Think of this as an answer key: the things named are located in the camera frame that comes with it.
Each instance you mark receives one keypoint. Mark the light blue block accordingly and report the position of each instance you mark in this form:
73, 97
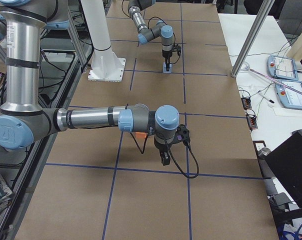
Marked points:
166, 72

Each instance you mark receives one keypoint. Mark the orange block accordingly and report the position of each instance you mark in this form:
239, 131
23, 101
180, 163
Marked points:
141, 135

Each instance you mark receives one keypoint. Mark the metal grabber stick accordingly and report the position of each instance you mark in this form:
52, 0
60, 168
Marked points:
247, 68

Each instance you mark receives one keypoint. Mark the upper orange connector box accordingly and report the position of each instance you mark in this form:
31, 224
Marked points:
246, 102

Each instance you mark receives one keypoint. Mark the orange connector box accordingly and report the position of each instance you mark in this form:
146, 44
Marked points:
246, 102
251, 121

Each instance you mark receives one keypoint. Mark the lower orange connector box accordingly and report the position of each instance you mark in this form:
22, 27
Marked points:
251, 121

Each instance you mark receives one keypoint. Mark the black marker pen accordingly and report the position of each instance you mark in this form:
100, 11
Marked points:
266, 97

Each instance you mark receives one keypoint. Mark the metal cup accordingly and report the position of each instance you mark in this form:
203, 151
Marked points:
263, 153

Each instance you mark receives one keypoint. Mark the upper teach pendant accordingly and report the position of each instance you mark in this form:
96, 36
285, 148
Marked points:
280, 67

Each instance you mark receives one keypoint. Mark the teach pendant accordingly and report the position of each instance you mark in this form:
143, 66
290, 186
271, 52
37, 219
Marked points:
289, 99
280, 67

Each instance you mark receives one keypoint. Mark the lower teach pendant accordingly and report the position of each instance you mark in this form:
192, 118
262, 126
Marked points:
289, 99

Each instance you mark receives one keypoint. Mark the white pedestal column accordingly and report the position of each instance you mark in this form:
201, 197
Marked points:
105, 65

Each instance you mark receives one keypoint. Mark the aluminium frame post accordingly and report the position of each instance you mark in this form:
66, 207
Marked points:
254, 30

